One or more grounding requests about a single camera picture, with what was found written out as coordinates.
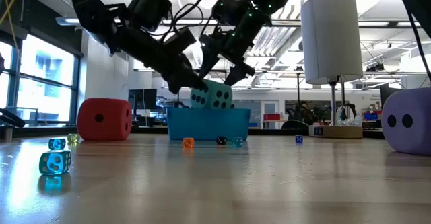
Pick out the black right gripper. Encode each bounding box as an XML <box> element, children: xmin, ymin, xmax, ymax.
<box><xmin>199</xmin><ymin>15</ymin><xmax>272</xmax><ymax>86</ymax></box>

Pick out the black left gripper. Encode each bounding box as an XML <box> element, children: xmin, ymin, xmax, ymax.
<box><xmin>110</xmin><ymin>24</ymin><xmax>207</xmax><ymax>95</ymax></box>

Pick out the teal foam die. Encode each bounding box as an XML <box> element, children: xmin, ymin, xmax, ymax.
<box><xmin>190</xmin><ymin>79</ymin><xmax>234</xmax><ymax>110</ymax></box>

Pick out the red foam die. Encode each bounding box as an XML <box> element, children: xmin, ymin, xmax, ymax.
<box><xmin>77</xmin><ymin>98</ymin><xmax>133</xmax><ymax>141</ymax></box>

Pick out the purple foam die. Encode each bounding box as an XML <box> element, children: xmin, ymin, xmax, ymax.
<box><xmin>380</xmin><ymin>88</ymin><xmax>431</xmax><ymax>156</ymax></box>

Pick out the black computer monitor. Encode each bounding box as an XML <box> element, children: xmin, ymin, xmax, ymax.
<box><xmin>380</xmin><ymin>82</ymin><xmax>407</xmax><ymax>99</ymax></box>
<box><xmin>128</xmin><ymin>88</ymin><xmax>158</xmax><ymax>110</ymax></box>

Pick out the blue plastic bin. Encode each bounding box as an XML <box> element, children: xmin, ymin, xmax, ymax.
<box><xmin>167</xmin><ymin>108</ymin><xmax>251</xmax><ymax>141</ymax></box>

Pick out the black office chair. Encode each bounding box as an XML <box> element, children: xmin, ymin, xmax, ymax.
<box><xmin>281</xmin><ymin>119</ymin><xmax>310</xmax><ymax>130</ymax></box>

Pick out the white shade table lamp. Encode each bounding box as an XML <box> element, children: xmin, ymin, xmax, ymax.
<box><xmin>300</xmin><ymin>0</ymin><xmax>364</xmax><ymax>139</ymax></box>

